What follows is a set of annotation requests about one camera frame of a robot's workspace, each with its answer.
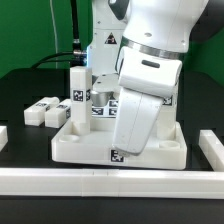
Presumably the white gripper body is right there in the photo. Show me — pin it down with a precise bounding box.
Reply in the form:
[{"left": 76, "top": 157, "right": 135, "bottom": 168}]
[{"left": 112, "top": 47, "right": 182, "bottom": 156}]

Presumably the white desk top tray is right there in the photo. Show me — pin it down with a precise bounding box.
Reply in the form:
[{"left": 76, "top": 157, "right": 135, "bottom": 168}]
[{"left": 51, "top": 117, "right": 187, "bottom": 170}]

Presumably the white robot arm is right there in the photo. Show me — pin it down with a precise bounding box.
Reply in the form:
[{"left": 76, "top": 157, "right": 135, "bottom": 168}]
[{"left": 87, "top": 0, "right": 224, "bottom": 155}]

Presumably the white sheet with fiducial markers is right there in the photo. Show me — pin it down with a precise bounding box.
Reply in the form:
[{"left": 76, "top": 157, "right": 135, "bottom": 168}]
[{"left": 92, "top": 100, "right": 118, "bottom": 118}]

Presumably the white block at left edge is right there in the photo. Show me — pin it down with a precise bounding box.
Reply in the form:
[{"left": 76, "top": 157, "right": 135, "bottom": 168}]
[{"left": 0, "top": 126, "right": 8, "bottom": 152}]

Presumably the black cable with connector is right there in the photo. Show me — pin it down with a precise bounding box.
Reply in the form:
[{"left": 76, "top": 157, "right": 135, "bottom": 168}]
[{"left": 30, "top": 0, "right": 88, "bottom": 70}]

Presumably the white right barrier rail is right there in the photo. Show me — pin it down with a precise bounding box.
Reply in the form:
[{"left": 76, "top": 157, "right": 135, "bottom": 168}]
[{"left": 199, "top": 130, "right": 224, "bottom": 172}]

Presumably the white barrier rail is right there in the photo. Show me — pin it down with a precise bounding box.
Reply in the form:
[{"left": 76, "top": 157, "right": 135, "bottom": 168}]
[
  {"left": 199, "top": 130, "right": 224, "bottom": 172},
  {"left": 0, "top": 168, "right": 224, "bottom": 199}
]

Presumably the thin white cable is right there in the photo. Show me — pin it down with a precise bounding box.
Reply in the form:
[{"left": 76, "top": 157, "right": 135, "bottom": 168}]
[{"left": 49, "top": 0, "right": 59, "bottom": 70}]

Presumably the white front barrier rail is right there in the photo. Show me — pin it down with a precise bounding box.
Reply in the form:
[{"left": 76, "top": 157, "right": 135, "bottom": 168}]
[{"left": 0, "top": 168, "right": 224, "bottom": 199}]

